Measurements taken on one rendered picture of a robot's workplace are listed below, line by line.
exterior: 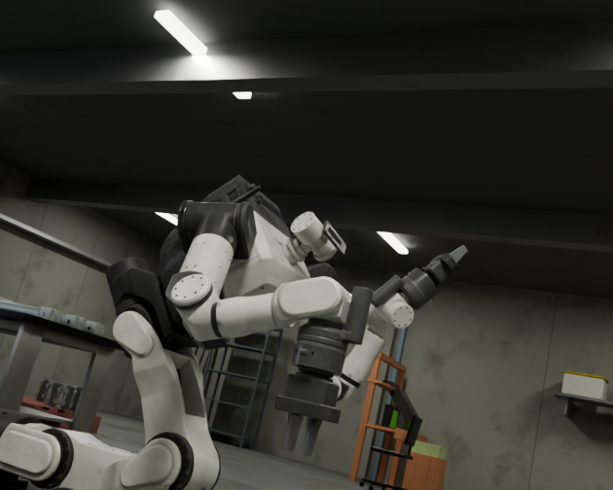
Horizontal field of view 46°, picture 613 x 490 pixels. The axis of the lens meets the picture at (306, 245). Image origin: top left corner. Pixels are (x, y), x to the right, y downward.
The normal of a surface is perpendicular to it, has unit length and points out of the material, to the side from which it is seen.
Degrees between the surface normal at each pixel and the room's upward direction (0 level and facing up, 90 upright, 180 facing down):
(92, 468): 90
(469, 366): 90
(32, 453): 90
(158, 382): 113
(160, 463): 90
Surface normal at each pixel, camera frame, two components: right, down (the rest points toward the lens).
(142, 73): -0.43, -0.32
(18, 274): 0.88, 0.09
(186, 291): -0.31, -0.76
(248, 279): 0.01, 0.27
